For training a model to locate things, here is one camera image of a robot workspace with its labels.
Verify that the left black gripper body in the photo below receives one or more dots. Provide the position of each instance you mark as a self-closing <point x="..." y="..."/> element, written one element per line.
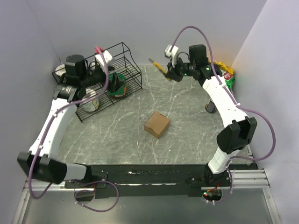
<point x="112" y="83"/>

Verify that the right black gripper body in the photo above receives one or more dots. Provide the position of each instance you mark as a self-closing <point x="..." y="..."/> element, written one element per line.
<point x="180" y="70"/>

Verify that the yellow utility knife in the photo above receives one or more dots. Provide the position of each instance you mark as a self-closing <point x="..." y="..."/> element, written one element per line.
<point x="158" y="66"/>

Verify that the brown cardboard express box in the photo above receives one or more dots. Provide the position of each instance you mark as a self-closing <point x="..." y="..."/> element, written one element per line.
<point x="156" y="124"/>

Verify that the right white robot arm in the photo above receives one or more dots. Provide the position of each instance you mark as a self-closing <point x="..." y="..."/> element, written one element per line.
<point x="238" y="128"/>

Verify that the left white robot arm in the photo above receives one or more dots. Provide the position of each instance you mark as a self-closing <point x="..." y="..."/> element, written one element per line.
<point x="40" y="162"/>

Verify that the green lidded cup noodle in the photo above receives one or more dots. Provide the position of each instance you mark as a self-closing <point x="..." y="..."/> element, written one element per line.
<point x="122" y="90"/>

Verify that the white toilet paper roll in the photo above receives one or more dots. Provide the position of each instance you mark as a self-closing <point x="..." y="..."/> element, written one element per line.
<point x="92" y="105"/>

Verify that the dark metal can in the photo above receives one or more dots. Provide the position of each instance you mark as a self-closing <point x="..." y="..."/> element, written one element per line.
<point x="210" y="107"/>

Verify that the green chips bag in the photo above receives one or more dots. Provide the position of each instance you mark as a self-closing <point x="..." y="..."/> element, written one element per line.
<point x="229" y="79"/>

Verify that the black yogurt cup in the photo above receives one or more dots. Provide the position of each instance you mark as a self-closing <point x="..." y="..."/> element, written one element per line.
<point x="60" y="71"/>

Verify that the black wire rack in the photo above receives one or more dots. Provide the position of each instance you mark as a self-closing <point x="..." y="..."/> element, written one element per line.
<point x="95" y="79"/>

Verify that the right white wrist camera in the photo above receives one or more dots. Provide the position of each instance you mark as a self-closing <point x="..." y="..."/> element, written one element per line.
<point x="171" y="52"/>

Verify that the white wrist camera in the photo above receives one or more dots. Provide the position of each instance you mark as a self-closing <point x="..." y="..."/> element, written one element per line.
<point x="171" y="52"/>
<point x="108" y="58"/>

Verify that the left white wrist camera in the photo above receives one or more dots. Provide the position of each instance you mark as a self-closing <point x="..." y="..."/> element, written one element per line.
<point x="108" y="58"/>

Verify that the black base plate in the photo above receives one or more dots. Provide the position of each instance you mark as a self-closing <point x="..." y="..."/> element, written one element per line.
<point x="151" y="180"/>

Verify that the aluminium rail frame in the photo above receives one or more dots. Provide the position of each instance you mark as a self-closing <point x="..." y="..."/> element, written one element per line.
<point x="242" y="179"/>

